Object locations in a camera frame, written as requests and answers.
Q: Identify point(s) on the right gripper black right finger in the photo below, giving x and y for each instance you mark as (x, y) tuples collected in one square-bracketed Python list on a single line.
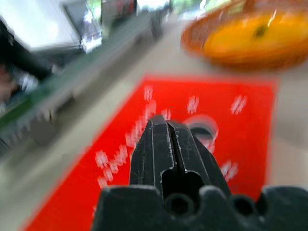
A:
[(197, 158)]

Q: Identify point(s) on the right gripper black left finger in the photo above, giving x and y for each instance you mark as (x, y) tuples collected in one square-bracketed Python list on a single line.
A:
[(151, 154)]

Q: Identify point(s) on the orange shoe box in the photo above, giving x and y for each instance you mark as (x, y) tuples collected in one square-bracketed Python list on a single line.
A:
[(240, 144)]

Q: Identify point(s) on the green conveyor belt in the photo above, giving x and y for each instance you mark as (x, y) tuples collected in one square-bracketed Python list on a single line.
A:
[(79, 84)]

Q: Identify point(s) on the orange wicker basket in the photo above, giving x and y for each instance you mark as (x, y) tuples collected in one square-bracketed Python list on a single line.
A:
[(192, 41)]

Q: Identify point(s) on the yellow round plate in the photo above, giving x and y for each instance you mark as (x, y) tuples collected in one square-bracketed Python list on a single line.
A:
[(235, 41)]

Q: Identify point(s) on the grey laptop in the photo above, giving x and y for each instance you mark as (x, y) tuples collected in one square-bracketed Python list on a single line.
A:
[(41, 24)]

